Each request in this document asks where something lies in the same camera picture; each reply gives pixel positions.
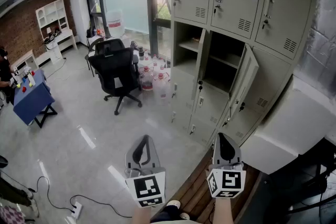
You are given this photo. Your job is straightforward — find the person's right forearm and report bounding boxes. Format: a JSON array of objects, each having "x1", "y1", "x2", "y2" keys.
[{"x1": 212, "y1": 196, "x2": 235, "y2": 224}]

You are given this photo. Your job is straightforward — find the white power strip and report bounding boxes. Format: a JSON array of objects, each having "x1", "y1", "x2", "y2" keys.
[{"x1": 70, "y1": 201, "x2": 83, "y2": 220}]

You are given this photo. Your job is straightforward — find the person's dark trousers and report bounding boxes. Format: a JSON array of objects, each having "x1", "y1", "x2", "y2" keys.
[{"x1": 151, "y1": 204, "x2": 190, "y2": 224}]

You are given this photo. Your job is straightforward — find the blue cloth covered table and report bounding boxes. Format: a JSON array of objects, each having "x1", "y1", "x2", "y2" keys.
[{"x1": 13, "y1": 68, "x2": 58, "y2": 129}]

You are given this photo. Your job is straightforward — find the white canister with red label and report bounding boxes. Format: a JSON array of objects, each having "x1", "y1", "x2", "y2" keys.
[{"x1": 106, "y1": 9, "x2": 126, "y2": 38}]

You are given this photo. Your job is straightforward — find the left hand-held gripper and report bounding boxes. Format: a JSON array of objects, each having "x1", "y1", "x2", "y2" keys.
[{"x1": 124, "y1": 134, "x2": 166, "y2": 208}]

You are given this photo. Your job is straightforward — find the large white box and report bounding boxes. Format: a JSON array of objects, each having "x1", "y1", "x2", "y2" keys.
[{"x1": 240, "y1": 76, "x2": 336, "y2": 175}]

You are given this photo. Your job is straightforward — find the grey metal locker cabinet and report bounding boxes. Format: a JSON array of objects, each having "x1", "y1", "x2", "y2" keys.
[{"x1": 169, "y1": 0, "x2": 318, "y2": 148}]

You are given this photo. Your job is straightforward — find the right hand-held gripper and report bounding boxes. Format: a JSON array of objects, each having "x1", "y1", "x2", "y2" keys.
[{"x1": 206, "y1": 133, "x2": 247, "y2": 199}]

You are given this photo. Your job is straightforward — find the purple checkered cloth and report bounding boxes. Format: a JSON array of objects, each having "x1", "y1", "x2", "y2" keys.
[{"x1": 0, "y1": 205, "x2": 27, "y2": 224}]

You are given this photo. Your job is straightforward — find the row of small water bottles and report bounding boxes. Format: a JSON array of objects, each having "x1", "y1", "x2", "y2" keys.
[{"x1": 150, "y1": 54, "x2": 170, "y2": 73}]

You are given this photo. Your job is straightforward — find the silver reflective sheet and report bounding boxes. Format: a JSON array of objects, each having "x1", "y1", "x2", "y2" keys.
[{"x1": 293, "y1": 0, "x2": 336, "y2": 100}]

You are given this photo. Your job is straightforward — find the white low cabinet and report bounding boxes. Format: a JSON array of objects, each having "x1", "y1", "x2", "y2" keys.
[{"x1": 12, "y1": 49, "x2": 40, "y2": 71}]

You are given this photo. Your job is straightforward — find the person's left white shoe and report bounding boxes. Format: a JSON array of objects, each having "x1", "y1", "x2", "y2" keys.
[{"x1": 167, "y1": 199, "x2": 182, "y2": 210}]

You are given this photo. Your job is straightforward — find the black office chair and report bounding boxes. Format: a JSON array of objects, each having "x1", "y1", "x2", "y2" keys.
[
  {"x1": 88, "y1": 47, "x2": 144, "y2": 116},
  {"x1": 85, "y1": 37, "x2": 127, "y2": 78}
]

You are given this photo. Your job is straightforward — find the wooden slat platform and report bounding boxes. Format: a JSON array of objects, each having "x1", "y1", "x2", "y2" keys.
[{"x1": 151, "y1": 148, "x2": 263, "y2": 224}]

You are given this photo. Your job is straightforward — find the person's left forearm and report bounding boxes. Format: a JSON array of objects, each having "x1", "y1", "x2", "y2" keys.
[{"x1": 132, "y1": 204, "x2": 153, "y2": 224}]

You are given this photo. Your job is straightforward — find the white hutch desk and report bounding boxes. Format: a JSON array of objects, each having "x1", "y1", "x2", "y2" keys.
[{"x1": 35, "y1": 0, "x2": 79, "y2": 66}]

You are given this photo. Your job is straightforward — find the black floor cable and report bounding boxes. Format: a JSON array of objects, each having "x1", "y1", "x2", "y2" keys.
[
  {"x1": 69, "y1": 194, "x2": 133, "y2": 218},
  {"x1": 27, "y1": 176, "x2": 77, "y2": 212}
]

